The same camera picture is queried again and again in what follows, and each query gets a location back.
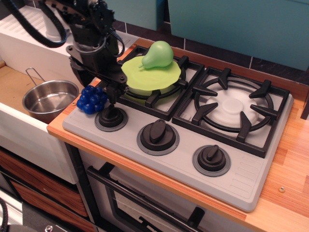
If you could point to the grey toy stove top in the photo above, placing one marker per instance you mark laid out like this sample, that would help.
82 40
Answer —
241 186

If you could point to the light green plate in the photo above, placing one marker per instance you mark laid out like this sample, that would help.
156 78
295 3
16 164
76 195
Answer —
150 79

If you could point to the stainless steel pot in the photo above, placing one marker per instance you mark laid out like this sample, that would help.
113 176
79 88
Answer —
47 100

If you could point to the white toy sink unit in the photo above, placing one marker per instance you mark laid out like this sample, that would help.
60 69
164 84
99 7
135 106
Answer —
20 133

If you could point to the black oven door handle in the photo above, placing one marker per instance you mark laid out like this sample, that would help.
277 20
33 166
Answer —
113 186

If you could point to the black right stove knob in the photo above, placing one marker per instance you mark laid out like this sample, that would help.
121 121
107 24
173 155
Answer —
211 161

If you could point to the blue toy blueberry cluster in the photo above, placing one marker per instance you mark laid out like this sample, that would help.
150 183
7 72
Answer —
92 100

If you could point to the black right burner grate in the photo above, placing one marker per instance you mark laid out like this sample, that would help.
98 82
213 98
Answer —
233 110

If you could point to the black left stove knob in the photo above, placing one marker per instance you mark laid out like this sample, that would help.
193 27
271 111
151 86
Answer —
111 119

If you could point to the green toy pear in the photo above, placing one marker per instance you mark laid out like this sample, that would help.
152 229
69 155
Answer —
160 54

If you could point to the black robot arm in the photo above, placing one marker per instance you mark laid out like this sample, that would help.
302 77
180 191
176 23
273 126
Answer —
90 21

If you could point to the black stove knob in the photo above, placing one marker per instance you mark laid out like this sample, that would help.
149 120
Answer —
211 161
158 138
111 119

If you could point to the black middle stove knob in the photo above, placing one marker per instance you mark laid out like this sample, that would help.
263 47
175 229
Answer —
158 138

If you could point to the grey toy faucet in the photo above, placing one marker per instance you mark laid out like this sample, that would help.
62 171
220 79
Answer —
51 31

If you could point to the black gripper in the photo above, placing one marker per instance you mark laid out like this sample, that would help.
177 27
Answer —
88 63

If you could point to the black left burner grate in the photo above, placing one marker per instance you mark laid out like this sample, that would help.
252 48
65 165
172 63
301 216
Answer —
161 103

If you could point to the wooden drawer front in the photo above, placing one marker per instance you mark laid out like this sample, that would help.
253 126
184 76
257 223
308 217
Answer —
50 194

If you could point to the black burner grate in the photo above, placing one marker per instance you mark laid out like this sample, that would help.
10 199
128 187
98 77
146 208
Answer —
233 110
161 103

